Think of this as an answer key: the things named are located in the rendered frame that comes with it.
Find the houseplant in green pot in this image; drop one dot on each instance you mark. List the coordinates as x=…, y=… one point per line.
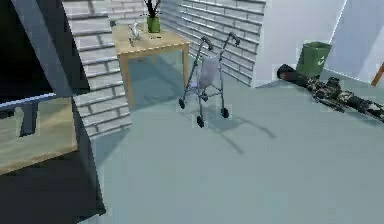
x=153, y=24

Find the grey wheeled walker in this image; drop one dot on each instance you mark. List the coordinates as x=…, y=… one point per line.
x=208, y=71

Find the light wooden side table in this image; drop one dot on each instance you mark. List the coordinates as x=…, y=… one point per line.
x=146, y=45

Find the small grey statuette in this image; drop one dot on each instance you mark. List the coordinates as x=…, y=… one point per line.
x=135, y=31

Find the green waste bin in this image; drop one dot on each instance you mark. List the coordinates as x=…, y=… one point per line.
x=312, y=59

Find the orange wooden leg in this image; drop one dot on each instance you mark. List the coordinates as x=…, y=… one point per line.
x=378, y=75

